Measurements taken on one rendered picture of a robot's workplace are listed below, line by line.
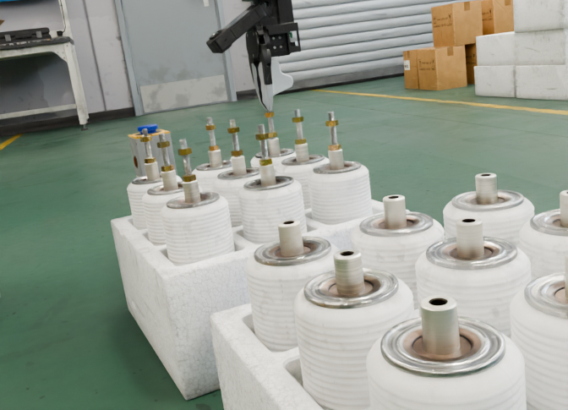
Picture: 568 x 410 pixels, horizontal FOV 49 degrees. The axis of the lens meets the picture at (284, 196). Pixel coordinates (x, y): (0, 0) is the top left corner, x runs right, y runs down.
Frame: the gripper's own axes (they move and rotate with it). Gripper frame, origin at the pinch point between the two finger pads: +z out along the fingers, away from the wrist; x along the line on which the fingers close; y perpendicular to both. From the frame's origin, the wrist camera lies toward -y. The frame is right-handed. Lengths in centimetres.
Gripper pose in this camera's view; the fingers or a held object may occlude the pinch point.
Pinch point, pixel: (264, 104)
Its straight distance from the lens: 116.3
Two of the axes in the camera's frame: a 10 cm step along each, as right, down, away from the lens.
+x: -3.3, -1.8, 9.3
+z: 1.3, 9.6, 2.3
